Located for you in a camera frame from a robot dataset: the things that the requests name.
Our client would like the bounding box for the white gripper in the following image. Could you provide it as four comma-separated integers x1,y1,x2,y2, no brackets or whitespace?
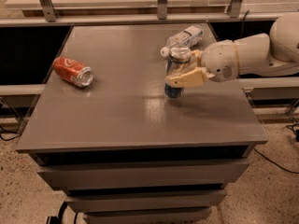
164,40,239,88

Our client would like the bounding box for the blue silver Red Bull can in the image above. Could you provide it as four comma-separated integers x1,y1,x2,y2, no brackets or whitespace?
164,45,192,98

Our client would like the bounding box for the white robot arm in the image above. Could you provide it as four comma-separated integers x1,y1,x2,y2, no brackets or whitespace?
165,13,299,88

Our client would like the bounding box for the red Coca-Cola can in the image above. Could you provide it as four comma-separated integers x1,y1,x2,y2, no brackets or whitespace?
52,57,93,88

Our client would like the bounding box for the clear plastic water bottle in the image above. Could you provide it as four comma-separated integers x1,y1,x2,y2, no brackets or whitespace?
160,24,204,58

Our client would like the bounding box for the metal glass railing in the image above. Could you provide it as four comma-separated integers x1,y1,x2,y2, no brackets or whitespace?
0,0,299,27

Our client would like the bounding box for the black floor cable right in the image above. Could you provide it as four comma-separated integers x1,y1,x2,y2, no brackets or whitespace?
253,122,299,175

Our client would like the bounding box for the black floor cable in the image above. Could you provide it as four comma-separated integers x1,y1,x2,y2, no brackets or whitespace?
0,96,26,142
253,122,299,175

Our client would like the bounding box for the black floor cable left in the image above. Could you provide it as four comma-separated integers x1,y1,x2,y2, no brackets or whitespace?
0,96,26,142

